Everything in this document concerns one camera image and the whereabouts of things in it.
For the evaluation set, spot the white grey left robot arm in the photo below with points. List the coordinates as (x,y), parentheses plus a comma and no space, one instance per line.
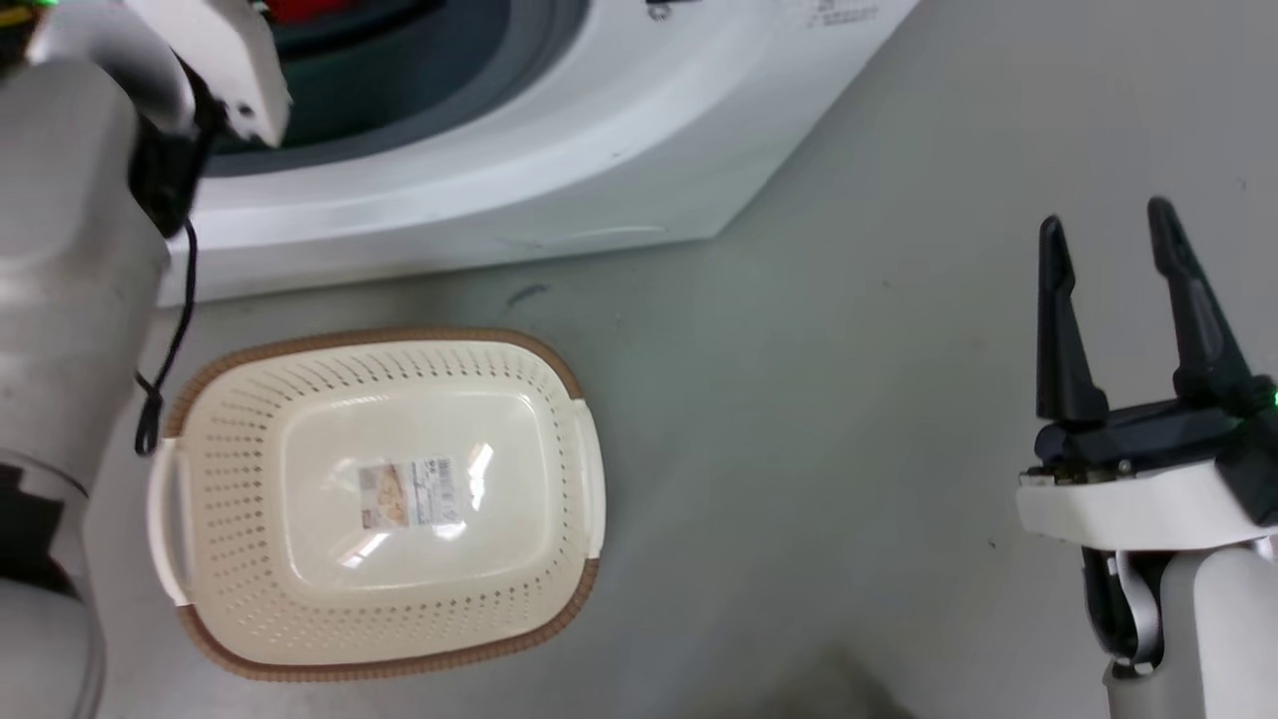
(70,330)

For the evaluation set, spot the white washing machine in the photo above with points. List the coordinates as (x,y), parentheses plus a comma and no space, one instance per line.
(559,150)

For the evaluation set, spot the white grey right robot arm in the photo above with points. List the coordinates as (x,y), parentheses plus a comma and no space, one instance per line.
(1193,639)

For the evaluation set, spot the red garment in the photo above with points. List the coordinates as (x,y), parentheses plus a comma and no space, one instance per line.
(334,8)

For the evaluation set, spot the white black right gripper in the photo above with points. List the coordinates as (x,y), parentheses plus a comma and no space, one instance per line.
(1148,479)

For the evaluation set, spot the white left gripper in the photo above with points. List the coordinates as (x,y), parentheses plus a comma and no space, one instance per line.
(225,50)

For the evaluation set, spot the grey drum door seal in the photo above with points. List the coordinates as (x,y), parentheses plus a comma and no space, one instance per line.
(399,110)

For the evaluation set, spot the printed product label sticker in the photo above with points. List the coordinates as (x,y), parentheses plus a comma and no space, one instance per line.
(411,493)

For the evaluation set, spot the cream perforated laundry basket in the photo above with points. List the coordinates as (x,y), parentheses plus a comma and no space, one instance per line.
(300,599)

